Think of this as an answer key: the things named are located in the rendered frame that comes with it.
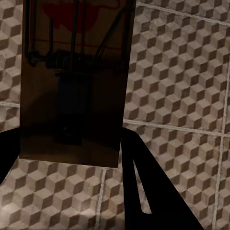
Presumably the mousetrap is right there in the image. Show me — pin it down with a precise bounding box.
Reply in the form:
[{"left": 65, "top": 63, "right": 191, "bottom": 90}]
[{"left": 19, "top": 0, "right": 137, "bottom": 168}]

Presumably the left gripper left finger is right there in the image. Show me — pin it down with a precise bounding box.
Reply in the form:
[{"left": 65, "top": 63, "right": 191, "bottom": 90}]
[{"left": 0, "top": 128, "right": 21, "bottom": 184}]

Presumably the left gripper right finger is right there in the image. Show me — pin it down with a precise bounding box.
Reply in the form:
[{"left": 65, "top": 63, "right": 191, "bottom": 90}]
[{"left": 121, "top": 127, "right": 204, "bottom": 230}]

